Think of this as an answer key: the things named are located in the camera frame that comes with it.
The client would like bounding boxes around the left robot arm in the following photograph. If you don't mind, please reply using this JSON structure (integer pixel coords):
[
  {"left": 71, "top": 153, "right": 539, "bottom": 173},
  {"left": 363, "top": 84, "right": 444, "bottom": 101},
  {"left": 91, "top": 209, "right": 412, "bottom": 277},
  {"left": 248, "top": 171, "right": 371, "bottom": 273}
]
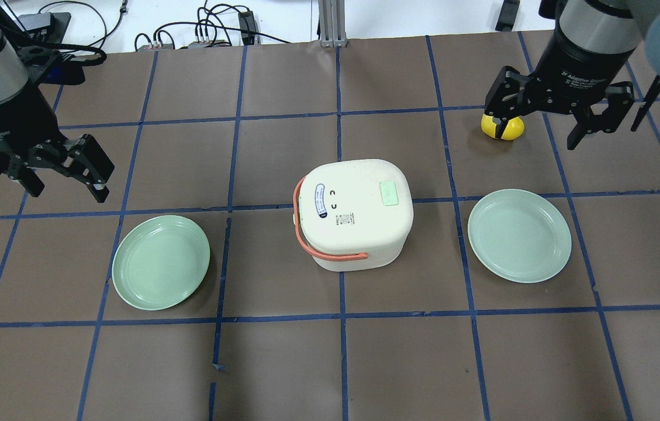
[{"left": 0, "top": 9, "right": 115, "bottom": 203}]

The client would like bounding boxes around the white rice cooker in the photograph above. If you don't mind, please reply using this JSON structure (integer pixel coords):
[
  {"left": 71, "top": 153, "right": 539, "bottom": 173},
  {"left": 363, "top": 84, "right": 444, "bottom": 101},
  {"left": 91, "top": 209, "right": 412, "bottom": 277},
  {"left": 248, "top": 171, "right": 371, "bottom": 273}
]
[{"left": 292, "top": 159, "right": 414, "bottom": 272}]

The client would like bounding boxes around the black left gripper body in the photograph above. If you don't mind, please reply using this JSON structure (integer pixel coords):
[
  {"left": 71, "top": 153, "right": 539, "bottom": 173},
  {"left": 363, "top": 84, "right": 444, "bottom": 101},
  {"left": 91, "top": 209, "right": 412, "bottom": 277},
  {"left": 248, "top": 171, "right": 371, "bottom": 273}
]
[{"left": 0, "top": 88, "right": 67, "bottom": 157}]

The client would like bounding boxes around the black power adapter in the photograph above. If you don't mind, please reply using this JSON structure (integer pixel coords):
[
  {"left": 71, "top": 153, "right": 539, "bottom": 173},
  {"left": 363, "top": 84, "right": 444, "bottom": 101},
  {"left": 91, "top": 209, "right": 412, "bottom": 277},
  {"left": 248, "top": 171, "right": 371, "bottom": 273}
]
[{"left": 238, "top": 11, "right": 258, "bottom": 46}]

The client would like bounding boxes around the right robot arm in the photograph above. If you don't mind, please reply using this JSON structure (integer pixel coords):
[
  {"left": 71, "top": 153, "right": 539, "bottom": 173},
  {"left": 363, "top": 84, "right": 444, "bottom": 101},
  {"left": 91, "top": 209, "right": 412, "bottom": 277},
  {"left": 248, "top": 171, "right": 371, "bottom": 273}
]
[{"left": 481, "top": 1, "right": 660, "bottom": 150}]

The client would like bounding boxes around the black device box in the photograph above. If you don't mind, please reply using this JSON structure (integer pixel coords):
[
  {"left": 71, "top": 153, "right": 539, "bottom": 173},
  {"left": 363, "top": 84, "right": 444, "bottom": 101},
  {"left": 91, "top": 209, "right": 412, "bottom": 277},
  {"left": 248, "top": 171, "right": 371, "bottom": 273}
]
[{"left": 17, "top": 12, "right": 108, "bottom": 85}]

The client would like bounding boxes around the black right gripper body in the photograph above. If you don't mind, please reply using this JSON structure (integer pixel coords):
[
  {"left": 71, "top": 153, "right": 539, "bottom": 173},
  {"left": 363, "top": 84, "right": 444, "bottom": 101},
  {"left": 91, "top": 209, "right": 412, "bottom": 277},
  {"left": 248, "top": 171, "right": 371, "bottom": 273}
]
[{"left": 532, "top": 29, "right": 634, "bottom": 115}]

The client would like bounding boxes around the yellow round toy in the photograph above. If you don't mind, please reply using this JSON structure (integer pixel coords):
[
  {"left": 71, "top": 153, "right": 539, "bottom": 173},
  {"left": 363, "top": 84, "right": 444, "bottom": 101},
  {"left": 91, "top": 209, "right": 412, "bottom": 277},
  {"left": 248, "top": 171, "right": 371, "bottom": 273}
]
[{"left": 481, "top": 114, "right": 526, "bottom": 141}]

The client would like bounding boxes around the black cable bundle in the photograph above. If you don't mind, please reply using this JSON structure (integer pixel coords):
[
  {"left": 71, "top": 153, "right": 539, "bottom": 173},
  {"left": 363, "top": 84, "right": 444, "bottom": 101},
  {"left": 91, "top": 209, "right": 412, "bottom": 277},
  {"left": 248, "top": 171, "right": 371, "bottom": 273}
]
[{"left": 37, "top": 0, "right": 292, "bottom": 53}]

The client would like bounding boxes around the green plate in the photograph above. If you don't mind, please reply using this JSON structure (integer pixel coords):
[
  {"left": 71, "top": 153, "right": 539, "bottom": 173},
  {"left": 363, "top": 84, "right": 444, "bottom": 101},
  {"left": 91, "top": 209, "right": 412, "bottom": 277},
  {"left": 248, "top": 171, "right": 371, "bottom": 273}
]
[
  {"left": 468, "top": 189, "right": 572, "bottom": 284},
  {"left": 111, "top": 214, "right": 210, "bottom": 311}
]

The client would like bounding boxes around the left green plate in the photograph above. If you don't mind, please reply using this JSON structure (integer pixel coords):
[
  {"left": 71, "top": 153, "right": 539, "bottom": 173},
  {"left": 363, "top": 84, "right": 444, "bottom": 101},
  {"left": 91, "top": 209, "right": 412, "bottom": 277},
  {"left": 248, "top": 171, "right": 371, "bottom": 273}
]
[{"left": 111, "top": 214, "right": 210, "bottom": 311}]

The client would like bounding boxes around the right green plate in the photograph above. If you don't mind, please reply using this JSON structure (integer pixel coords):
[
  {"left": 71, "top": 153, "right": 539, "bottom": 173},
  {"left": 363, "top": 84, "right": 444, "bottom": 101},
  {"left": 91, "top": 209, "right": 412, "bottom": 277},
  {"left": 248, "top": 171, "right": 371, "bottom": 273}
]
[{"left": 468, "top": 189, "right": 572, "bottom": 284}]

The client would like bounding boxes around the aluminium frame post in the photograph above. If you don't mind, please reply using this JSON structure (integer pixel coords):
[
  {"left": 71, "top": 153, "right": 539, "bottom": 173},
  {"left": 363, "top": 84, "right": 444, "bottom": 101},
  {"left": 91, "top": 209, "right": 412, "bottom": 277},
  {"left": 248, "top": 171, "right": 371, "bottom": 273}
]
[{"left": 318, "top": 0, "right": 348, "bottom": 48}]

